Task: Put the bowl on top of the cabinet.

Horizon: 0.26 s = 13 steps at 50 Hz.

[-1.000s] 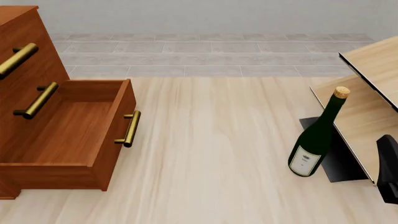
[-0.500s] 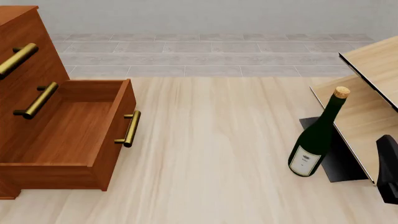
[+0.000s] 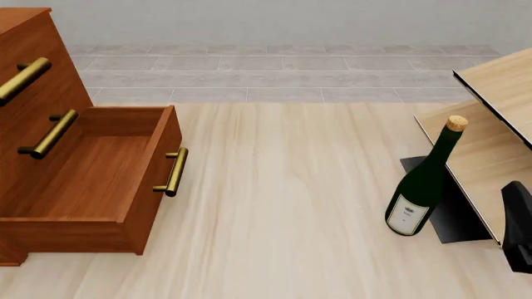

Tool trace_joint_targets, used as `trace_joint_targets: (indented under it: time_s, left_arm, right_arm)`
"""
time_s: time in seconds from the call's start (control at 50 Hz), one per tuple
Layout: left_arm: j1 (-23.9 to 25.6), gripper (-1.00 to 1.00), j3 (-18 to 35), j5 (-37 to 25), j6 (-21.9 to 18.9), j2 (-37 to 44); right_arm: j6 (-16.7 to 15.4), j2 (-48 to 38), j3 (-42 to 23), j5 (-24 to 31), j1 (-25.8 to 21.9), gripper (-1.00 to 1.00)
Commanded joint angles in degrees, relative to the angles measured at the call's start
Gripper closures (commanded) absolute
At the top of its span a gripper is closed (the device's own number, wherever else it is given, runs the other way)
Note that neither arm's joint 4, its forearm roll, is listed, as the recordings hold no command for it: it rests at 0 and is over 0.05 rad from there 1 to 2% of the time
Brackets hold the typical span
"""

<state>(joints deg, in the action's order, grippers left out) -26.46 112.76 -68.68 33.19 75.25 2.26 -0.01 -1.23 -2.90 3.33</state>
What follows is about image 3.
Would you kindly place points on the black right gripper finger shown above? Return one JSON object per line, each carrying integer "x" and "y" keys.
{"x": 518, "y": 211}

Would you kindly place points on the open wooden drawer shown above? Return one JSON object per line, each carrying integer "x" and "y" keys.
{"x": 95, "y": 174}

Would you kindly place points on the dark green wine bottle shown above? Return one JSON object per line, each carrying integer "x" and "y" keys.
{"x": 420, "y": 190}

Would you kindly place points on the pale wooden wine rack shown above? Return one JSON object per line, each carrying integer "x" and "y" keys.
{"x": 482, "y": 146}

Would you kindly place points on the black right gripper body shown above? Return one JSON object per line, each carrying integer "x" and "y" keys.
{"x": 523, "y": 258}

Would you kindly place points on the brown wooden cabinet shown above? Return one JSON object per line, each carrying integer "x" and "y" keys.
{"x": 39, "y": 28}

